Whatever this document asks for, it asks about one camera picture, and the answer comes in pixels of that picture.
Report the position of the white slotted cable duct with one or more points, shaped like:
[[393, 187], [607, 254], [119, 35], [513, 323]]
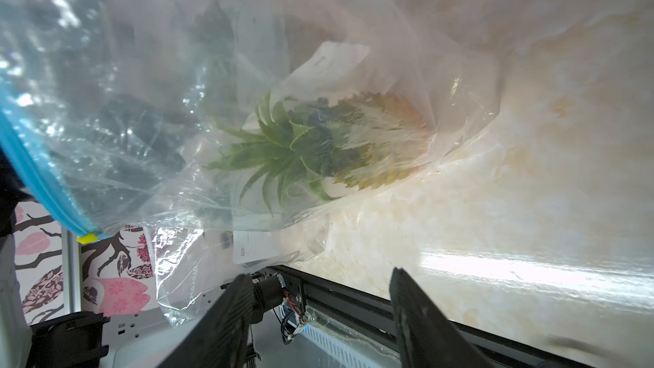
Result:
[[349, 349]]

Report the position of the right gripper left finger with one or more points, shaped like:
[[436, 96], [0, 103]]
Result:
[[220, 339]]

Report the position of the aluminium rail left wall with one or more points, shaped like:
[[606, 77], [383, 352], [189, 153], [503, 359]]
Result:
[[72, 273]]

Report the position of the pineapple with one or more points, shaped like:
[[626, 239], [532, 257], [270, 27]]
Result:
[[364, 140]]

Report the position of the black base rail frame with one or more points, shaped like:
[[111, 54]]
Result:
[[328, 304]]

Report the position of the zip bag with blue seal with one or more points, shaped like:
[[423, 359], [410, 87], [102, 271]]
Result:
[[110, 109]]

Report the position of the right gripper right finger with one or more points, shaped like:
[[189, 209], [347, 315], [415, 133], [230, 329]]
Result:
[[425, 337]]

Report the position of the clear zip bag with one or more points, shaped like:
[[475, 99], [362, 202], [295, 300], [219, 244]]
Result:
[[190, 265]]

